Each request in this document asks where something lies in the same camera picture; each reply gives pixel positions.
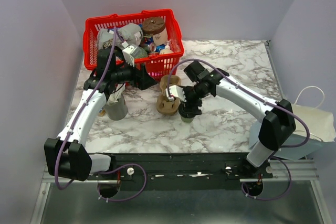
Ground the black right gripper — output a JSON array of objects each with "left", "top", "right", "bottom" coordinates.
[{"left": 180, "top": 82, "right": 209, "bottom": 116}]

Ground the black plastic cup lid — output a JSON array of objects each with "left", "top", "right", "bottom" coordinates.
[{"left": 179, "top": 108, "right": 196, "bottom": 119}]

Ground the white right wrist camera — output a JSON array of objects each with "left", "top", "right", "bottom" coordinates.
[{"left": 165, "top": 85, "right": 186, "bottom": 102}]

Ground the grey rolled cloth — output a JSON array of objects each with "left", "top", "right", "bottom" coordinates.
[{"left": 116, "top": 23, "right": 143, "bottom": 46}]

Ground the dark labelled snack bag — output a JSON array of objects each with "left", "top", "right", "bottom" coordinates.
[{"left": 97, "top": 28, "right": 114, "bottom": 50}]

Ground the red plastic shopping basket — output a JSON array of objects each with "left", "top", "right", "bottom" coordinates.
[{"left": 82, "top": 9, "right": 184, "bottom": 81}]

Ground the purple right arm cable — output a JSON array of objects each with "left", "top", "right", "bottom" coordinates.
[{"left": 167, "top": 58, "right": 310, "bottom": 201}]

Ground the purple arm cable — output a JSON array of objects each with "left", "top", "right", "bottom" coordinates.
[
  {"left": 167, "top": 58, "right": 310, "bottom": 201},
  {"left": 54, "top": 26, "right": 148, "bottom": 203}
]

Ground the light blue paper bag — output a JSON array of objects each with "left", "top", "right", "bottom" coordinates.
[{"left": 248, "top": 122, "right": 325, "bottom": 161}]

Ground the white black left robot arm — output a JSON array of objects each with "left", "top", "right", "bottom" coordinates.
[{"left": 44, "top": 45, "right": 156, "bottom": 181}]

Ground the green paper coffee cup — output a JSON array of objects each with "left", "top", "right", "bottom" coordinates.
[{"left": 181, "top": 116, "right": 194, "bottom": 123}]

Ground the white paper straws bundle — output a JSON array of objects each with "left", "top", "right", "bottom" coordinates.
[{"left": 107, "top": 89, "right": 124, "bottom": 103}]

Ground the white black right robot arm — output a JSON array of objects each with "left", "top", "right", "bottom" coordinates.
[{"left": 179, "top": 61, "right": 296, "bottom": 178}]

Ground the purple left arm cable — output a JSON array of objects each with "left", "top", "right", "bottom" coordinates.
[{"left": 54, "top": 26, "right": 148, "bottom": 203}]

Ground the small pump lotion bottle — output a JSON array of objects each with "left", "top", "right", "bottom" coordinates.
[{"left": 159, "top": 40, "right": 173, "bottom": 55}]

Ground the brown lidded beige jar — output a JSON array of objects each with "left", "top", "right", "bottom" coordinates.
[{"left": 142, "top": 17, "right": 168, "bottom": 46}]

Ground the green round sponge ball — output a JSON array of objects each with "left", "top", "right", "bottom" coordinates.
[{"left": 135, "top": 47, "right": 148, "bottom": 59}]

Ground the brown cardboard cup carrier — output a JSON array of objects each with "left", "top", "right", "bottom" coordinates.
[{"left": 156, "top": 74, "right": 183, "bottom": 116}]

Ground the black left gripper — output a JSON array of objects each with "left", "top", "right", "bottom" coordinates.
[{"left": 110, "top": 56, "right": 157, "bottom": 90}]

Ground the white paper takeout bag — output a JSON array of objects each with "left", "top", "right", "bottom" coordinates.
[{"left": 292, "top": 86, "right": 335, "bottom": 143}]

